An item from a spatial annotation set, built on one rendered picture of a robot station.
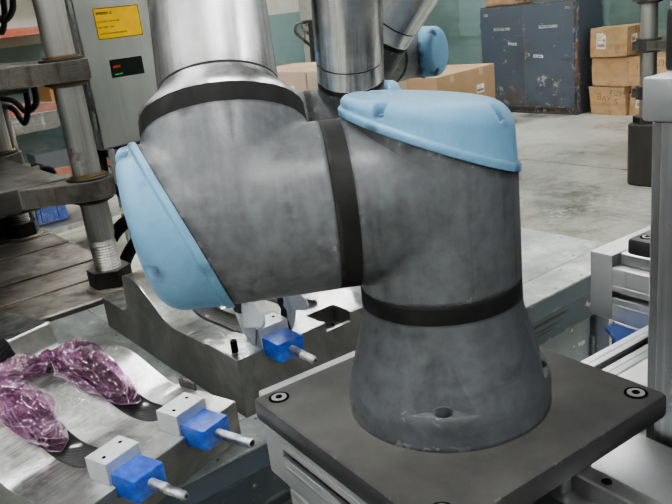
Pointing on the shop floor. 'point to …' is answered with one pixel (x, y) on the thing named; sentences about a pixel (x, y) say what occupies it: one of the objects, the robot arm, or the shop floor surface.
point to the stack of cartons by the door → (616, 69)
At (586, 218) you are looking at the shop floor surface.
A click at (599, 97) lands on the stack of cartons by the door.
